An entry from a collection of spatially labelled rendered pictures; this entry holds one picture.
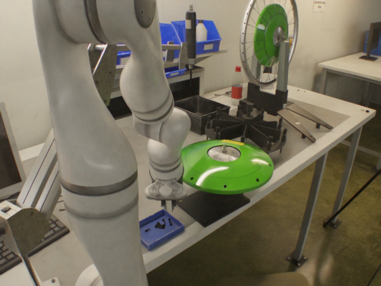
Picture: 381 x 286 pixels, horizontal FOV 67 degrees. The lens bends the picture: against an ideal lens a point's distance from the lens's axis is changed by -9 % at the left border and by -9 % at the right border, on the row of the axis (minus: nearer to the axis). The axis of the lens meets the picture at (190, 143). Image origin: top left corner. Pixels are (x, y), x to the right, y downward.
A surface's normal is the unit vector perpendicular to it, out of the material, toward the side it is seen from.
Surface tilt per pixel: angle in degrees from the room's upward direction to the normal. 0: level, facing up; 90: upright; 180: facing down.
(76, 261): 0
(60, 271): 0
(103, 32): 129
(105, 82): 90
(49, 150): 40
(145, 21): 101
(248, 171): 17
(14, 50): 90
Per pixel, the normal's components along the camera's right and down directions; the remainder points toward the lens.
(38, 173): -0.29, -0.42
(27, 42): 0.67, 0.33
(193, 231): 0.00, -0.89
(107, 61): 0.90, 0.20
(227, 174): 0.00, -0.72
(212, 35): -0.74, 0.26
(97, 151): 0.51, -0.04
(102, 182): 0.31, 0.28
